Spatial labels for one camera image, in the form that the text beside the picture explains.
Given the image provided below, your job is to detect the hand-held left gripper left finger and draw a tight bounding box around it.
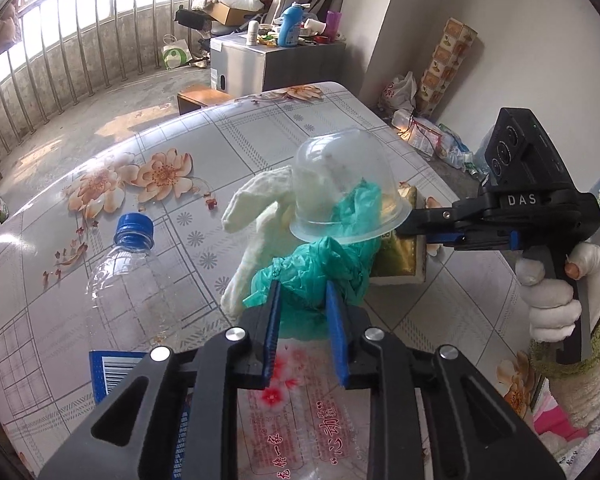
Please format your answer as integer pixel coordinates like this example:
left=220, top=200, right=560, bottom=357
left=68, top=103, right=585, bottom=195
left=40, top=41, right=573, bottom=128
left=37, top=280, right=283, bottom=480

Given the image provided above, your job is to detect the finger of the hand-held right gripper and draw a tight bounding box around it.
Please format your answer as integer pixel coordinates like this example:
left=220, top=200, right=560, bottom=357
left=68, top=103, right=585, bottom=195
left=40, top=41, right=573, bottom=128
left=425, top=230, right=521, bottom=253
left=394, top=203, right=486, bottom=237

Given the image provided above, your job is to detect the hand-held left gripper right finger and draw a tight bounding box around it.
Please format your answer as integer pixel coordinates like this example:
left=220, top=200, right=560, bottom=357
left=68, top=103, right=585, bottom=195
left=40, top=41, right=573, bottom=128
left=325, top=282, right=566, bottom=480

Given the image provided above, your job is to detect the gold white box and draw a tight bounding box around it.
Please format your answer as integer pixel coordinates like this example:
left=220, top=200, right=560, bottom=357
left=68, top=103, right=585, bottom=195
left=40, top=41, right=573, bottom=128
left=370, top=185, right=429, bottom=287

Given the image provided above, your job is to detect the green plastic bag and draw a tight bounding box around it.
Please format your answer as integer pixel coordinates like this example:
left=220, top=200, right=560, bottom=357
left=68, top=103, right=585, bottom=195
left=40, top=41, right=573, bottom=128
left=243, top=182, right=386, bottom=343

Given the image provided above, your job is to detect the clear plastic bag red print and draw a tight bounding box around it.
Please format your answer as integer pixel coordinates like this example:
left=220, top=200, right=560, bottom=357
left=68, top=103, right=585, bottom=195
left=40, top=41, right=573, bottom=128
left=180, top=337, right=381, bottom=480

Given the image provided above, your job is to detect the clear plastic cup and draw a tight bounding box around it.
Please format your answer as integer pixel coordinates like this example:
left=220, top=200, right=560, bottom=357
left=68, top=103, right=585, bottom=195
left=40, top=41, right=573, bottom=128
left=289, top=127, right=412, bottom=246

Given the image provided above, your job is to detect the white cotton glove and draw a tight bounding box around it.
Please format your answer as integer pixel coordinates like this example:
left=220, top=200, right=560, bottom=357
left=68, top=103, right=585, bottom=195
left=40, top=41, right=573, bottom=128
left=221, top=167, right=303, bottom=317

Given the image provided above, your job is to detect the clear plastic bottle blue label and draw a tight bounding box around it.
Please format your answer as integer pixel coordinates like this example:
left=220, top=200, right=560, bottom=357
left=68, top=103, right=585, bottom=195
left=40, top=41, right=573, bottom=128
left=85, top=212, right=183, bottom=406

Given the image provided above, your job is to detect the person's right forearm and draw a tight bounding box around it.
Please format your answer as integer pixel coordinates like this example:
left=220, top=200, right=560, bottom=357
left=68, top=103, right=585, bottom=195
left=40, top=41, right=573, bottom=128
left=529, top=285, right=600, bottom=443

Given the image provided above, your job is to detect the person's right hand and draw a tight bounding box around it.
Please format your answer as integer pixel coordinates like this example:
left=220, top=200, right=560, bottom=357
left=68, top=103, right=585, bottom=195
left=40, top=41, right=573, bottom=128
left=516, top=241, right=600, bottom=345

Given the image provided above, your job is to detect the pile of empty plastic bottles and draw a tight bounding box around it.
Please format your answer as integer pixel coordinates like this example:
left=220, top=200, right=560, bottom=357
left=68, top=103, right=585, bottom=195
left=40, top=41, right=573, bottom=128
left=437, top=122, right=486, bottom=178

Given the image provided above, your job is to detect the clear bag with red trim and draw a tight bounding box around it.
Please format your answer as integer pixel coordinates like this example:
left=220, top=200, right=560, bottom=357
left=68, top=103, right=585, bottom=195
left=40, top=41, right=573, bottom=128
left=392, top=109, right=443, bottom=161

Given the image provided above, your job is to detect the white plastic bag red print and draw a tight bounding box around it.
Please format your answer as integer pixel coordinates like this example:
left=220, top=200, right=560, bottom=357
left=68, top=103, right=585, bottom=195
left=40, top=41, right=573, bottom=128
left=382, top=71, right=418, bottom=113

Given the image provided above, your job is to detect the tall patterned carton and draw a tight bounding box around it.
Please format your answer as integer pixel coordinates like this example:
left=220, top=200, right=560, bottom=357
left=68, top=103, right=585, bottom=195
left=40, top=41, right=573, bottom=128
left=417, top=17, right=478, bottom=116

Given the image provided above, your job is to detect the pink printed cloth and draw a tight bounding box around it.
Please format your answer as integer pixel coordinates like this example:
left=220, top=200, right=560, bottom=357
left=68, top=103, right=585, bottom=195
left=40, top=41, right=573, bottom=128
left=530, top=390, right=600, bottom=466

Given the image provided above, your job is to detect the grey cabinet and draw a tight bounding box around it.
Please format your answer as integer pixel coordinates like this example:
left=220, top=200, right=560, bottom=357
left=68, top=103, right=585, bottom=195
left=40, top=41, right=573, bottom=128
left=210, top=35, right=347, bottom=100

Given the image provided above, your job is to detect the blue detergent bottle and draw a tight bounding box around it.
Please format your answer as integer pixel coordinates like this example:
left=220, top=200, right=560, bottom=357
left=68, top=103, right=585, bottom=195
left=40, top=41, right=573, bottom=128
left=277, top=2, right=303, bottom=47

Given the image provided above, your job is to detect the wooden stool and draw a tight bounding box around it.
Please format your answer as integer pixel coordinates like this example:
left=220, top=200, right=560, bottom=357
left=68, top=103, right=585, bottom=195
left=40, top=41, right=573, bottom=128
left=176, top=84, right=233, bottom=116

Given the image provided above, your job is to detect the open cardboard box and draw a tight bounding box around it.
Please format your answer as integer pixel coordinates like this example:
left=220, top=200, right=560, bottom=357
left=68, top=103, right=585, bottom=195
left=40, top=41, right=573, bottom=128
left=207, top=0, right=253, bottom=26

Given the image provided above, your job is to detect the white paper bag green print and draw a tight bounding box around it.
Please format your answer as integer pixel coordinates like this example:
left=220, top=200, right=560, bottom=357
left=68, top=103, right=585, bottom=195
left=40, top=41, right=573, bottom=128
left=161, top=34, right=193, bottom=71

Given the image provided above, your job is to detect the black flat device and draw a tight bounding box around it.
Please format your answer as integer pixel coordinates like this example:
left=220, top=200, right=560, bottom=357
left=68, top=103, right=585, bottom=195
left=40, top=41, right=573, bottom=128
left=175, top=7, right=213, bottom=31

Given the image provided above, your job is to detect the metal balcony railing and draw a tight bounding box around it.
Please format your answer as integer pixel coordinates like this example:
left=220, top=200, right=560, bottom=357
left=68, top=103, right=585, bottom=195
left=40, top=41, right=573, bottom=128
left=0, top=0, right=281, bottom=161

